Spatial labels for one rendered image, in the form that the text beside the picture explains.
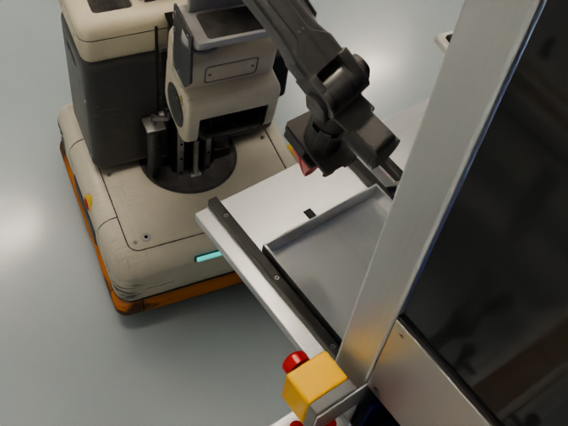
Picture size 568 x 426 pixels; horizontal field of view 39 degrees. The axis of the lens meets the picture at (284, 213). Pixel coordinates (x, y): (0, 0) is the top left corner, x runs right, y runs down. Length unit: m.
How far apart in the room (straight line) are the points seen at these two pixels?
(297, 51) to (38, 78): 2.04
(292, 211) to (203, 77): 0.42
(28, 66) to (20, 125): 0.29
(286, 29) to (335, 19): 2.28
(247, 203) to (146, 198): 0.79
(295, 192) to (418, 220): 0.66
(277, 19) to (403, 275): 0.35
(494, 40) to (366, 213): 0.85
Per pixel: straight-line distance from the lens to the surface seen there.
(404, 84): 3.08
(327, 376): 1.13
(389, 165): 1.55
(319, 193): 1.50
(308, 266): 1.40
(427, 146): 0.80
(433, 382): 1.01
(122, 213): 2.20
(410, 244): 0.89
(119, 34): 1.94
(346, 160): 1.18
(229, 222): 1.42
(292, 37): 1.02
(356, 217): 1.48
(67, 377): 2.28
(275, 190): 1.49
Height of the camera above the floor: 2.04
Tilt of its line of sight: 52 degrees down
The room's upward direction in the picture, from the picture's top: 11 degrees clockwise
